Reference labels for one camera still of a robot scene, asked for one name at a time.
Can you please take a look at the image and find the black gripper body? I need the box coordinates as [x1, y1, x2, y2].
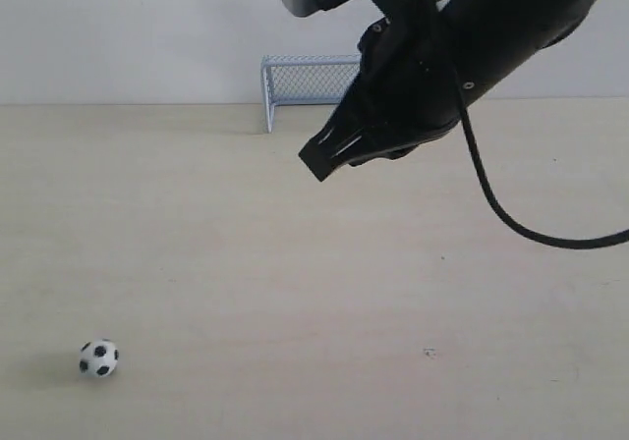
[341, 0, 491, 159]

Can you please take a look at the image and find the black braided cable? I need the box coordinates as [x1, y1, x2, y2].
[392, 0, 629, 250]

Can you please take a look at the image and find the white miniature soccer goal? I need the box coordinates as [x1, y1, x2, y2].
[259, 54, 360, 134]

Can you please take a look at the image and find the black and white soccer ball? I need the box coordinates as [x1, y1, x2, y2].
[79, 339, 119, 378]

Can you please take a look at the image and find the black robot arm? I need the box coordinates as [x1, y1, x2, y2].
[299, 0, 598, 180]

